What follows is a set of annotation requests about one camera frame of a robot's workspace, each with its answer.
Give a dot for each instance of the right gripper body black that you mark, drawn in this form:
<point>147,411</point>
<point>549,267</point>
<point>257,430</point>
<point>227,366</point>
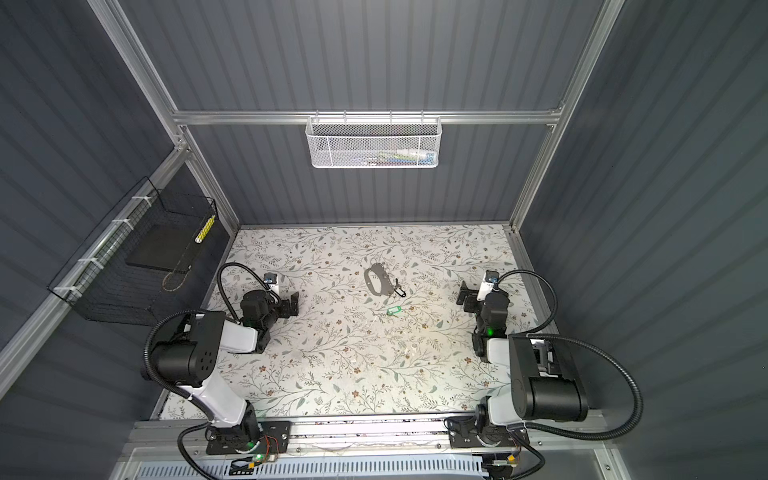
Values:
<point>471,297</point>

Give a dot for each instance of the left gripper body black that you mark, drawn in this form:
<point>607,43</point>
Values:
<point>285,303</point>

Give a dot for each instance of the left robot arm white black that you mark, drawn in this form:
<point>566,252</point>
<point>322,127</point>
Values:
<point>181,354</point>

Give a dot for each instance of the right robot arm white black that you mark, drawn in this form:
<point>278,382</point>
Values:
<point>542,378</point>

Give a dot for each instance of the key with black tag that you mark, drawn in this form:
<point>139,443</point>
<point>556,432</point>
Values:
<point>399,290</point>

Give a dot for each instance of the floral table mat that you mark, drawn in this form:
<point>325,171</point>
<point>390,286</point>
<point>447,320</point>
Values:
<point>343,355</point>

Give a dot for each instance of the yellow marker in basket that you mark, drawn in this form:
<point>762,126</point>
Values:
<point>205,229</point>

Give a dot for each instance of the black pad in basket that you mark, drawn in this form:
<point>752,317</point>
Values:
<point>165,248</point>

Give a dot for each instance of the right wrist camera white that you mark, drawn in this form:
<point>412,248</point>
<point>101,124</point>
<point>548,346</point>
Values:
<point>489,279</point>

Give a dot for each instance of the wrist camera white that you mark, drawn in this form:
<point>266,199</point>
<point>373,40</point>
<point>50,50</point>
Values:
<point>271,280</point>
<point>489,279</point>

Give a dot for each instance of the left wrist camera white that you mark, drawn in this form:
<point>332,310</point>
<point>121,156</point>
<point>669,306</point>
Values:
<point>271,280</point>

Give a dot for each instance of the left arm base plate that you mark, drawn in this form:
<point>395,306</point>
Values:
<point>269,438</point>

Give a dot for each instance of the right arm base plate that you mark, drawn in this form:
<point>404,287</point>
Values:
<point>467,432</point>

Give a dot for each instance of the black wire basket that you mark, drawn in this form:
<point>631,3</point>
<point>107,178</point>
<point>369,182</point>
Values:
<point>99,286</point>

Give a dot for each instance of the white wire mesh basket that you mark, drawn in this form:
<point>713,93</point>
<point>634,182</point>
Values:
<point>373,143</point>

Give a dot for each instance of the white slotted cable duct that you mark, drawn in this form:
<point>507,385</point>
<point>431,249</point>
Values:
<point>361,467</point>

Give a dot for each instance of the aluminium mounting rail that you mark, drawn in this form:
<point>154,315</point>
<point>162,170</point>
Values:
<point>386,434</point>

